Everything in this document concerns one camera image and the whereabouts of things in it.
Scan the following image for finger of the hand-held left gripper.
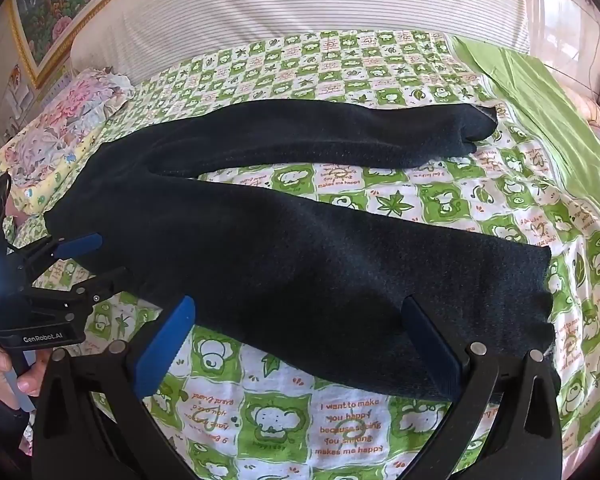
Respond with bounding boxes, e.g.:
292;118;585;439
11;232;104;281
19;266;132;317

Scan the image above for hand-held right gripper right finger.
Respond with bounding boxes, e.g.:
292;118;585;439
402;297;564;480

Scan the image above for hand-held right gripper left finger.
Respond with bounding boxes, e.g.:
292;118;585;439
31;295;197;480

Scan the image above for black pants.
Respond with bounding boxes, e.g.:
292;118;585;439
44;98;561;403

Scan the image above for person's left hand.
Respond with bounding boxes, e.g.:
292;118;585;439
0;346;53;413

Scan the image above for floral pillow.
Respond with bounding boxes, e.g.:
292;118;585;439
0;67;137;213

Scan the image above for green checked printed bed sheet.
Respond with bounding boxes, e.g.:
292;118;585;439
2;30;600;480

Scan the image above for framed landscape painting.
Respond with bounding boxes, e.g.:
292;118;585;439
5;0;171;90

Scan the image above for plain green cloth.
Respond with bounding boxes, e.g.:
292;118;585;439
450;36;600;233

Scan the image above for pink quilt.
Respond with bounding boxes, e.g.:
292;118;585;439
562;77;600;161

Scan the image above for striped white headboard cushion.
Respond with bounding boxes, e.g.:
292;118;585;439
70;0;531;81

